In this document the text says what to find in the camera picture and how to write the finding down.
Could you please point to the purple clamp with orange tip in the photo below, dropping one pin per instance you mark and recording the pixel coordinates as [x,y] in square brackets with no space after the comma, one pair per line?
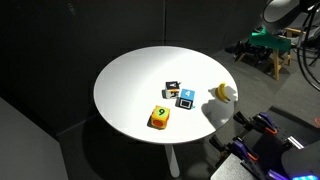
[265,120]
[241,148]

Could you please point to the wooden stool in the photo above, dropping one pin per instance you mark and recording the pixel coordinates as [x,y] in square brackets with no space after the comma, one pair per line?
[276,63]

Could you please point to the black perforated mounting board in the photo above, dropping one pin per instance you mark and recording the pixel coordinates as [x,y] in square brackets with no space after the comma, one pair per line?
[270,153]

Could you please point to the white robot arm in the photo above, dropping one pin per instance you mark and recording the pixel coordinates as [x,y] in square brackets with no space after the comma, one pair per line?
[283,13]

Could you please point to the orange yellow number cube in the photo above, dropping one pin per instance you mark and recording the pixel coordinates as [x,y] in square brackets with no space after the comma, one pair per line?
[160,116]

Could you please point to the silver aluminium rail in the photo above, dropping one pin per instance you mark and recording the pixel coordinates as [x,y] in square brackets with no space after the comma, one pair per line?
[296,142]

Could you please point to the blue number cube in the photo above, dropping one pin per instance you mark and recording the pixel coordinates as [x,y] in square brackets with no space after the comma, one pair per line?
[186,97]

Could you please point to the red floor marker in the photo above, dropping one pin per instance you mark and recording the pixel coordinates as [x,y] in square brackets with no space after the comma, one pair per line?
[316,121]

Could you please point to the black number cube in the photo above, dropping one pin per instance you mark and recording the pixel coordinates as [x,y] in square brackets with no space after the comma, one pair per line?
[171,87]

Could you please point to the yellow banana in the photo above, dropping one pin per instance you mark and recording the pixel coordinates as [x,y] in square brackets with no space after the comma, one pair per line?
[222,92]

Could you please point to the green plastic object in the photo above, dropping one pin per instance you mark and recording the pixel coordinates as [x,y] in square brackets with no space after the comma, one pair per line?
[270,41]

